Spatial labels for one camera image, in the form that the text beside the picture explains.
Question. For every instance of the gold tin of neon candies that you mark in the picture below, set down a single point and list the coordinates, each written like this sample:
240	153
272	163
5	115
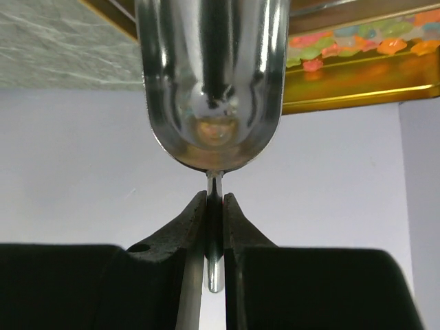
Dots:
343	53

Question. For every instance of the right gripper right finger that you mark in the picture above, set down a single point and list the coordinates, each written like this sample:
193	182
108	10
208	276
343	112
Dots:
272	287

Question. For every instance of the silver metal scoop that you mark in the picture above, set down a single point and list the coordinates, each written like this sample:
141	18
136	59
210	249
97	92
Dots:
213	75

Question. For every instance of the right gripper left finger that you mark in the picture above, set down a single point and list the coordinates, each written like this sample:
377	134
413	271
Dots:
154	284

